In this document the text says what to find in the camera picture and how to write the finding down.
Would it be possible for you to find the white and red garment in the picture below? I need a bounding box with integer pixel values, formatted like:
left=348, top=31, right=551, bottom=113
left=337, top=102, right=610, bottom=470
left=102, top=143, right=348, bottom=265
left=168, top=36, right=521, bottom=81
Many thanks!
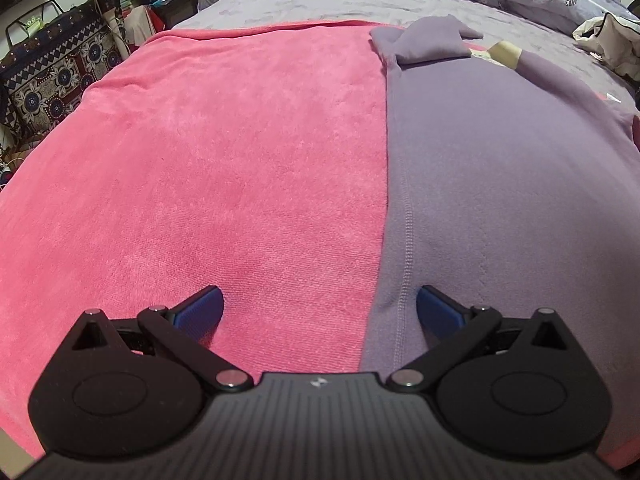
left=122, top=5, right=168, bottom=47

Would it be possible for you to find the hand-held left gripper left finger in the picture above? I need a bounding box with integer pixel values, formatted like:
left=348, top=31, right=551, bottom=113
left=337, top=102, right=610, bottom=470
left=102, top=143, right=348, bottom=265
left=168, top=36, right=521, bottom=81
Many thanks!
left=67, top=285, right=254, bottom=394

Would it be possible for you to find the grey butterfly print bed sheet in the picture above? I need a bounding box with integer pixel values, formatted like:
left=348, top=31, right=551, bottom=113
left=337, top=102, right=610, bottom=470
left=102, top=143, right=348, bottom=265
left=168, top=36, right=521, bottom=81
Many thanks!
left=172, top=0, right=640, bottom=121

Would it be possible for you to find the patterned fabric storage bag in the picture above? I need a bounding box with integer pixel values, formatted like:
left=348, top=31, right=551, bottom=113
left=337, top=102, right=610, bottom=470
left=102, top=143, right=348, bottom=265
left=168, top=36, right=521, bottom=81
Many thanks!
left=0, top=2, right=126, bottom=136

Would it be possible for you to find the cream cloth with black trim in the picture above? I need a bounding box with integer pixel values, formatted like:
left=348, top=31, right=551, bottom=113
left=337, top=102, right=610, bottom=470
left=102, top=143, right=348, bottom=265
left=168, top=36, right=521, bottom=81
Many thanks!
left=572, top=10, right=640, bottom=81

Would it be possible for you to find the pink fleece blanket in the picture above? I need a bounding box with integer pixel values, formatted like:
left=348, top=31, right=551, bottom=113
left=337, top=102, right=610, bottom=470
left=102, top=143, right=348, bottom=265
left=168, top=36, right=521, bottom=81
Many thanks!
left=0, top=20, right=640, bottom=471

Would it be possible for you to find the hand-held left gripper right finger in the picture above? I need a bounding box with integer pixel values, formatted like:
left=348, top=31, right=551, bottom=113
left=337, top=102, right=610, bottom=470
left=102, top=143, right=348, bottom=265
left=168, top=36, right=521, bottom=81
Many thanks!
left=387, top=285, right=576, bottom=395

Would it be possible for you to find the purple sweatshirt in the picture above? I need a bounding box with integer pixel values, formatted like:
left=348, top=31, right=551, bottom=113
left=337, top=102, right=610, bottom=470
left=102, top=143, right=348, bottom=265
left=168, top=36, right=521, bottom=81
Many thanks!
left=360, top=16, right=640, bottom=461

